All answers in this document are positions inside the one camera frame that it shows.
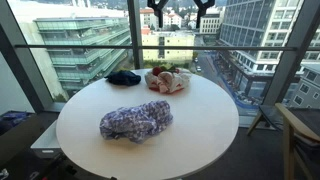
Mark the grey vertical window post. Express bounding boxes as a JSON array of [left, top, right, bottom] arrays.
[[126, 0, 145, 70]]

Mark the white storage bin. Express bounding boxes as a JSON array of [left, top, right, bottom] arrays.
[[30, 119, 64, 159]]

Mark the white red patterned cloth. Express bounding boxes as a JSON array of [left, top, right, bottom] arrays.
[[144, 66, 192, 95]]

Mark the grey slanted window beam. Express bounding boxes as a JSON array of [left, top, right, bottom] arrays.
[[262, 0, 320, 107], [0, 0, 55, 114]]

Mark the red round fruit toy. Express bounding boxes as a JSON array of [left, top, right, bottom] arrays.
[[151, 66, 163, 77]]

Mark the grey window railing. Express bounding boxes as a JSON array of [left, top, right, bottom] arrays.
[[14, 44, 298, 52]]

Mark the dark blue cloth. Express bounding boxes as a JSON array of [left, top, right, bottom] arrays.
[[104, 69, 142, 87]]

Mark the wooden armchair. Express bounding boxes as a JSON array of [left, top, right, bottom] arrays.
[[274, 102, 320, 180]]

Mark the purple white checkered cloth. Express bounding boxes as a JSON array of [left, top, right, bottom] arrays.
[[99, 100, 174, 145]]

